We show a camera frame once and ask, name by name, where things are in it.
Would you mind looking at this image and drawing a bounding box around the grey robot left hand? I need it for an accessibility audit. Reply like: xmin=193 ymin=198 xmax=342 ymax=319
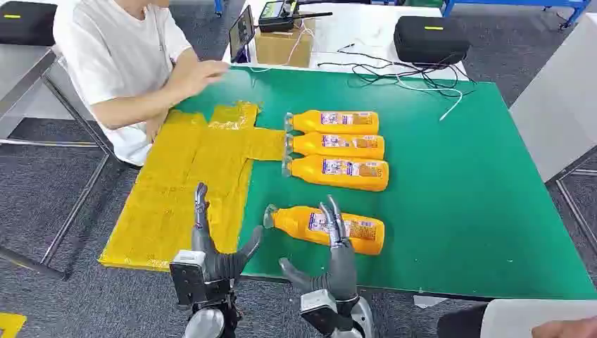
xmin=191 ymin=182 xmax=265 ymax=284

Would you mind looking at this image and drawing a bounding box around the white table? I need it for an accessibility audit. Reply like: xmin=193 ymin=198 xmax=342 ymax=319
xmin=222 ymin=0 xmax=470 ymax=83

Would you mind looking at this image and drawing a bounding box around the grey slanted table top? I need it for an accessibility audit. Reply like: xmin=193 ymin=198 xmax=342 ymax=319
xmin=508 ymin=13 xmax=597 ymax=183

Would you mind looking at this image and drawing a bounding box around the person's left hand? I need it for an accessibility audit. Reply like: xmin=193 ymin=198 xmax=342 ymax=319
xmin=145 ymin=111 xmax=170 ymax=144

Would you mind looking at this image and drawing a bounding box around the black tangled cable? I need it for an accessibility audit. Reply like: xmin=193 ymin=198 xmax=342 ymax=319
xmin=317 ymin=43 xmax=477 ymax=99

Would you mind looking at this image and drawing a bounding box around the seated person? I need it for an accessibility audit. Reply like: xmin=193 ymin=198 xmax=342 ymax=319
xmin=436 ymin=298 xmax=597 ymax=338

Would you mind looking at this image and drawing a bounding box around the black tablet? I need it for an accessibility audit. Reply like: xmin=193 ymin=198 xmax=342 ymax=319
xmin=227 ymin=5 xmax=256 ymax=64

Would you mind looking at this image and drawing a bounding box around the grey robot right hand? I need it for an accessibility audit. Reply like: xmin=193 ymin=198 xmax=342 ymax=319
xmin=278 ymin=195 xmax=360 ymax=302

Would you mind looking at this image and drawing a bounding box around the thin white cable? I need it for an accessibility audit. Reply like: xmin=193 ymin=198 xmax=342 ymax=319
xmin=247 ymin=19 xmax=316 ymax=74

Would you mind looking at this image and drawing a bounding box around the brown cardboard box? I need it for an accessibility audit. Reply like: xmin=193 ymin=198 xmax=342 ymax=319
xmin=254 ymin=18 xmax=316 ymax=69

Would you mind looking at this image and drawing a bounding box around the white cable with plug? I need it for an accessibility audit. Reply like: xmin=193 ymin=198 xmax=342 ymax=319
xmin=395 ymin=74 xmax=464 ymax=123

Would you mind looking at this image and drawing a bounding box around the seated person's hand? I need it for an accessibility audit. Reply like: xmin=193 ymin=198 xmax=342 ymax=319
xmin=530 ymin=316 xmax=597 ymax=338

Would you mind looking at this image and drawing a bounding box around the yellow sheet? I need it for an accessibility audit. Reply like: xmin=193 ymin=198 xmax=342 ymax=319
xmin=98 ymin=101 xmax=287 ymax=273

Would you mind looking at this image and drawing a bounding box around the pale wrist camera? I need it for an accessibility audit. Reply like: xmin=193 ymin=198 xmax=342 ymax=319
xmin=168 ymin=249 xmax=208 ymax=306
xmin=299 ymin=288 xmax=356 ymax=336

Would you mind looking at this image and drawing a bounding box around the black zip case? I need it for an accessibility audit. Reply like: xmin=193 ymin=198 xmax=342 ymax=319
xmin=0 ymin=1 xmax=58 ymax=47
xmin=394 ymin=15 xmax=472 ymax=65

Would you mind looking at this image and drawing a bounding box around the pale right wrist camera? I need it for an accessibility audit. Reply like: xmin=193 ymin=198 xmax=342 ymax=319
xmin=299 ymin=288 xmax=356 ymax=336

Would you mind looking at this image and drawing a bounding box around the black remote controller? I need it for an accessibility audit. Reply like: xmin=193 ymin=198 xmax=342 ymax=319
xmin=258 ymin=0 xmax=334 ymax=34

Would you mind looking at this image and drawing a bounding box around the person's right hand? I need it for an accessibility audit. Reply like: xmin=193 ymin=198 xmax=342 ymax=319
xmin=186 ymin=59 xmax=230 ymax=96

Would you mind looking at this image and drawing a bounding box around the blue metal frame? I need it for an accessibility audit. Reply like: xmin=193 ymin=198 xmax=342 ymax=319
xmin=441 ymin=0 xmax=592 ymax=30

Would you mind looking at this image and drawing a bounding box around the person in white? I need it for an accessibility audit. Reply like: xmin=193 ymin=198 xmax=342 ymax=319
xmin=52 ymin=0 xmax=230 ymax=168

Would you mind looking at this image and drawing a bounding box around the orange drink bottle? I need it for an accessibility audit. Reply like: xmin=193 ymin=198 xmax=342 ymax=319
xmin=284 ymin=132 xmax=386 ymax=161
xmin=262 ymin=204 xmax=387 ymax=256
xmin=284 ymin=110 xmax=380 ymax=136
xmin=282 ymin=154 xmax=390 ymax=193

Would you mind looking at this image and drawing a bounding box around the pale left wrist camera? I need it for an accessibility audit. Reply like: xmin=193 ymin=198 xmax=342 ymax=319
xmin=168 ymin=249 xmax=208 ymax=306

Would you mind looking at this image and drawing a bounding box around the grey table with metal legs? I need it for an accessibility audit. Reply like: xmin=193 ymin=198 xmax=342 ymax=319
xmin=0 ymin=44 xmax=123 ymax=281

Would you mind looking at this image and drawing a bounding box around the metal table frame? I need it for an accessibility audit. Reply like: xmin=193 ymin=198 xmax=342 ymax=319
xmin=544 ymin=149 xmax=597 ymax=255

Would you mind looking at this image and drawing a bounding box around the green table mat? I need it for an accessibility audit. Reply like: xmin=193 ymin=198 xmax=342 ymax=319
xmin=175 ymin=65 xmax=597 ymax=302

